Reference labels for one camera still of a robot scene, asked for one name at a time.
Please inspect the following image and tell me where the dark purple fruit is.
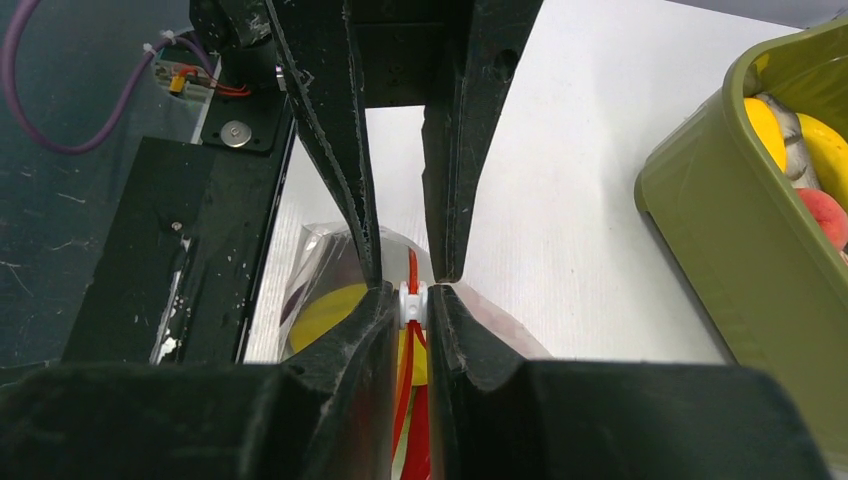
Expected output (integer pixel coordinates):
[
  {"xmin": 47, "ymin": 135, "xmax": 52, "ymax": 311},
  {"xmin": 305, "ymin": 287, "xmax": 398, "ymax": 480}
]
[{"xmin": 279, "ymin": 229, "xmax": 365, "ymax": 326}]

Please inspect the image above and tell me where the green plastic bin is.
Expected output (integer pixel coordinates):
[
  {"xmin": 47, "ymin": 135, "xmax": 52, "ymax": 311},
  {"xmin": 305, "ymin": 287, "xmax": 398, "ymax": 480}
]
[{"xmin": 634, "ymin": 18, "xmax": 847, "ymax": 470}]

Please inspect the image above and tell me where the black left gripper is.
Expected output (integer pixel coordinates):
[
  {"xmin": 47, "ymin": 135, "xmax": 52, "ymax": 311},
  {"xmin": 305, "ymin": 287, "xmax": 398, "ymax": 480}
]
[{"xmin": 267, "ymin": 0, "xmax": 543, "ymax": 286}]

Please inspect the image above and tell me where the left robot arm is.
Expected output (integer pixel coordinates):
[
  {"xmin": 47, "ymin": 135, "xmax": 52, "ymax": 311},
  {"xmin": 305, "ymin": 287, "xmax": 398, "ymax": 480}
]
[{"xmin": 189, "ymin": 1, "xmax": 541, "ymax": 285}]

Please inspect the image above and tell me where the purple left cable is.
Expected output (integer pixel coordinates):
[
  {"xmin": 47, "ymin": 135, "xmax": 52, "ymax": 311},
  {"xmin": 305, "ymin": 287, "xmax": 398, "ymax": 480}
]
[{"xmin": 0, "ymin": 0, "xmax": 220, "ymax": 157}]

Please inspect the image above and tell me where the clear zip top bag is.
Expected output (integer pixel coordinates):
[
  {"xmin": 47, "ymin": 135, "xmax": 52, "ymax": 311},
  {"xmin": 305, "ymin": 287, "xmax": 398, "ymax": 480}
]
[{"xmin": 278, "ymin": 223, "xmax": 554, "ymax": 480}]

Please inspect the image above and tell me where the green yellow mango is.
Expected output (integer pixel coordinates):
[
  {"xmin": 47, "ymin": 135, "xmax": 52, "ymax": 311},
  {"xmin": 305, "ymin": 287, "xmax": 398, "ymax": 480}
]
[{"xmin": 287, "ymin": 283, "xmax": 428, "ymax": 386}]

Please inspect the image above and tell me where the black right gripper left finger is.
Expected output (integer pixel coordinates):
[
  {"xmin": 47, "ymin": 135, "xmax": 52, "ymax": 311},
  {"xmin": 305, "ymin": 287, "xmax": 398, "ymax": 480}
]
[{"xmin": 1, "ymin": 285, "xmax": 398, "ymax": 479}]

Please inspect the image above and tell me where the grey toy fish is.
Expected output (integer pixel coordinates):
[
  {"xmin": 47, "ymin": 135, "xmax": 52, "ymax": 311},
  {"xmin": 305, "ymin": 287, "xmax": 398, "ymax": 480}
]
[{"xmin": 756, "ymin": 92, "xmax": 821, "ymax": 190}]

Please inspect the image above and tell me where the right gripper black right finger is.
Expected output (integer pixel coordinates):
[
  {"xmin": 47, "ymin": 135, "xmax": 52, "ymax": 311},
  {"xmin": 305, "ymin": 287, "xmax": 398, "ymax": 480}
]
[{"xmin": 427, "ymin": 285, "xmax": 831, "ymax": 479}]

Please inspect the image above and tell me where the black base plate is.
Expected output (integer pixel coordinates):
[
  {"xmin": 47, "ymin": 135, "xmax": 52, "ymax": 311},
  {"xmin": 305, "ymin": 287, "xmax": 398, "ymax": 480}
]
[{"xmin": 61, "ymin": 91, "xmax": 295, "ymax": 364}]

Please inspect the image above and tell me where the orange peach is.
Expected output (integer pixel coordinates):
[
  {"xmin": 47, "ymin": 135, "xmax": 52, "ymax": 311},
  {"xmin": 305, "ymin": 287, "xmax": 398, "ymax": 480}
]
[{"xmin": 795, "ymin": 188, "xmax": 847, "ymax": 251}]

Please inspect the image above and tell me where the yellow banana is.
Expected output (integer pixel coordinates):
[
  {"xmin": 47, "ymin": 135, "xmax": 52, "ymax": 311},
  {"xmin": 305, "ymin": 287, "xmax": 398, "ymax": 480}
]
[{"xmin": 798, "ymin": 113, "xmax": 847, "ymax": 210}]

